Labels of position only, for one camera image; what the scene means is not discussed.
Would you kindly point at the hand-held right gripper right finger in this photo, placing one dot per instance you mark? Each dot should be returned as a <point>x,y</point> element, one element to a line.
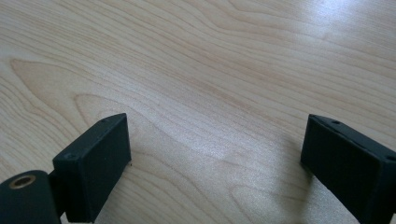
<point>348,161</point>

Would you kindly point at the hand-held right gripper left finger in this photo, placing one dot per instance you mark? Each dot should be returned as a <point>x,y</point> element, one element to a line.
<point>93,168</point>

